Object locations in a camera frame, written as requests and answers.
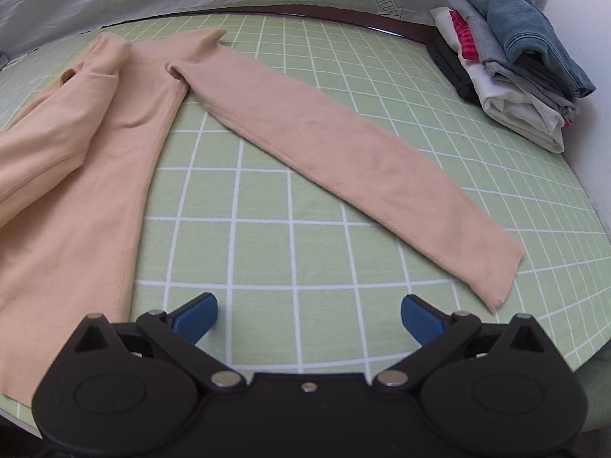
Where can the folded grey garment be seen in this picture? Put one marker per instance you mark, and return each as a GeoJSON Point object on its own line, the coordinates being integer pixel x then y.
{"type": "Point", "coordinates": [482, 33]}

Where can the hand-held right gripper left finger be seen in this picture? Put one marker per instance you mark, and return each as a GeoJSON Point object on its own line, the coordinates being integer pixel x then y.
{"type": "Point", "coordinates": [195, 317]}

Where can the beige long-sleeved shirt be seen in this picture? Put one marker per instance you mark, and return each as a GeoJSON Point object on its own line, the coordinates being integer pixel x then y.
{"type": "Point", "coordinates": [95, 152]}

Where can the folded blue denim garment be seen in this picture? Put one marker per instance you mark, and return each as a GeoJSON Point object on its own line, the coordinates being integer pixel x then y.
{"type": "Point", "coordinates": [515, 14]}

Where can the dark brown bed frame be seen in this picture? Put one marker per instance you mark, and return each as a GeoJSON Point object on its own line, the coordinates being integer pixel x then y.
{"type": "Point", "coordinates": [382, 21]}

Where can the folded white garment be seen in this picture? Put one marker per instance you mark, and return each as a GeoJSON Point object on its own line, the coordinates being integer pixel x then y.
{"type": "Point", "coordinates": [506, 105]}

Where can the green checked bed sheet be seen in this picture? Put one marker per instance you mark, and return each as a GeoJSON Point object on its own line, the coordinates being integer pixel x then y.
{"type": "Point", "coordinates": [286, 224]}

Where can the folded red striped garment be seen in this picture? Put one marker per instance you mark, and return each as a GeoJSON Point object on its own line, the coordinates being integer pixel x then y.
{"type": "Point", "coordinates": [465, 38]}

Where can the folded black garment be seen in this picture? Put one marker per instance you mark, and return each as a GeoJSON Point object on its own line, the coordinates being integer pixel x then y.
{"type": "Point", "coordinates": [453, 74]}

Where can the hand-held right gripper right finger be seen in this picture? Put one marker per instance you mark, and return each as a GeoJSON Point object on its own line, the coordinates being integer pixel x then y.
{"type": "Point", "coordinates": [420, 319]}

